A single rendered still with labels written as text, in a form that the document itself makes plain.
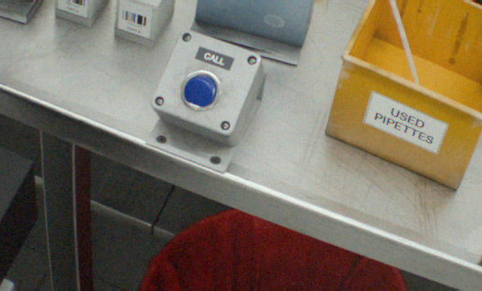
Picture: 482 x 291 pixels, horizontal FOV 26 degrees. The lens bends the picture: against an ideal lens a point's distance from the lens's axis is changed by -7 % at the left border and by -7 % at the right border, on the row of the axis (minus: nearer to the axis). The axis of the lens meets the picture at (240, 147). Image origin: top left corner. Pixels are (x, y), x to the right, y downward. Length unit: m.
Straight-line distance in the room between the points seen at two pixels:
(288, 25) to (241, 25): 0.04
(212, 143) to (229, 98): 0.06
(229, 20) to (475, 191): 0.27
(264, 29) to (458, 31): 0.18
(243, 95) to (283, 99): 0.10
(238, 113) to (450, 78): 0.24
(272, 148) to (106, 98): 0.15
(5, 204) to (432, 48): 0.43
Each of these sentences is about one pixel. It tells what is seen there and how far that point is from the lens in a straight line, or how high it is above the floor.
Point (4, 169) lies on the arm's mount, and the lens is 0.82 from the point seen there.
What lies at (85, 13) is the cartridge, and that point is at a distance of 1.01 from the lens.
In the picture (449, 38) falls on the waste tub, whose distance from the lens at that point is 1.01.
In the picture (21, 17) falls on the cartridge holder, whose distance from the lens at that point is 1.02.
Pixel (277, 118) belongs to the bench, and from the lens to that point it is 0.96.
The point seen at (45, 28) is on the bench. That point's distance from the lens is 1.02.
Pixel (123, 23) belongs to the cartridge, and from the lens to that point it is 0.99.
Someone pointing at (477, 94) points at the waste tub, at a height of 0.88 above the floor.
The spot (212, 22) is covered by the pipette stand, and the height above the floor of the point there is 0.89.
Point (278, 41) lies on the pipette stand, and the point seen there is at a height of 0.89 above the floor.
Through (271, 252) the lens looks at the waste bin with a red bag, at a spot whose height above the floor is 0.38.
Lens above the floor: 1.61
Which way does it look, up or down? 51 degrees down
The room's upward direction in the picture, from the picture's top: 10 degrees clockwise
